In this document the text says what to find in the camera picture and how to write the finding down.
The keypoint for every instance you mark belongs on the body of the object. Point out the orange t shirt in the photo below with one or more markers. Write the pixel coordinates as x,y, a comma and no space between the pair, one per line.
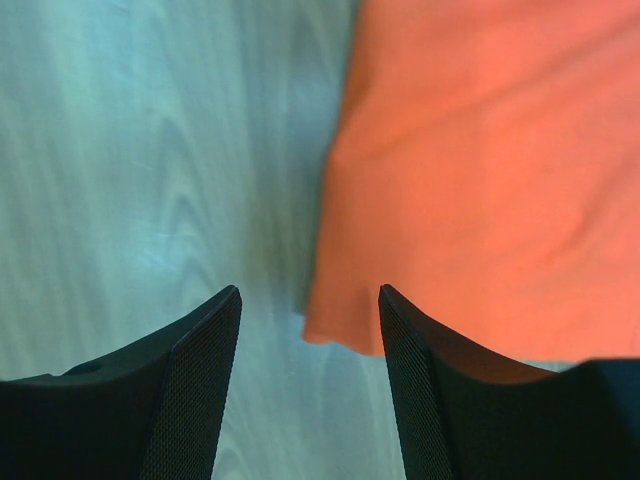
486,165

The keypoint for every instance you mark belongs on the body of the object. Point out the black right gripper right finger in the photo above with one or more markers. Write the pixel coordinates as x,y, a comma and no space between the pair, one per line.
466,412

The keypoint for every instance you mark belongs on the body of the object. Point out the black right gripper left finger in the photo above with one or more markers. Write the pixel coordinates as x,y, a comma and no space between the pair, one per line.
150,410

